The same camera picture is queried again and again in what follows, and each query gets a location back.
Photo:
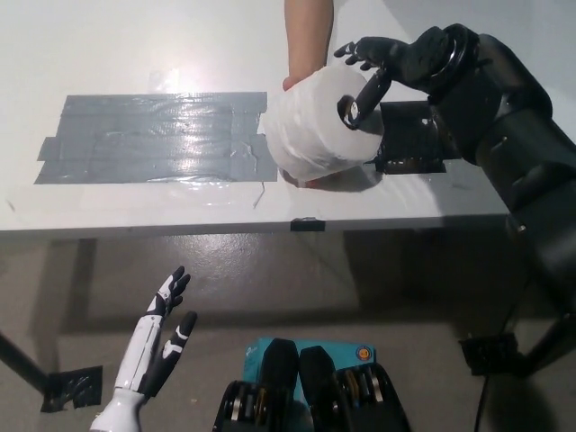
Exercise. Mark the black tape square area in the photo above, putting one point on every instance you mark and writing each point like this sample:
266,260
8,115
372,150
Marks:
405,135

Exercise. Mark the clear tape strip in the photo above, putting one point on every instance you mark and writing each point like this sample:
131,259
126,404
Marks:
202,191
164,81

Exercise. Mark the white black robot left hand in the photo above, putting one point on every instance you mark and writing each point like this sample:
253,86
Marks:
139,360

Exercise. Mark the person's bare hand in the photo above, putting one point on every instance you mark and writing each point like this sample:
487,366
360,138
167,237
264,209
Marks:
291,83

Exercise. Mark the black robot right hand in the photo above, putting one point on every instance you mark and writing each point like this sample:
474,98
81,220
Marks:
405,54

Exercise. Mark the black metal table leg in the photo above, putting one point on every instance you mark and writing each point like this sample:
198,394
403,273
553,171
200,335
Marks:
22,364
549,342

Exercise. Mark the grey duct tape patch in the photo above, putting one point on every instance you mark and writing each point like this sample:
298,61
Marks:
148,139

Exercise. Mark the white toilet paper roll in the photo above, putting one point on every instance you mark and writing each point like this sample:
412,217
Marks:
315,126

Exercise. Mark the black teal robot body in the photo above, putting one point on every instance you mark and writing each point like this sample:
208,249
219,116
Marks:
315,396

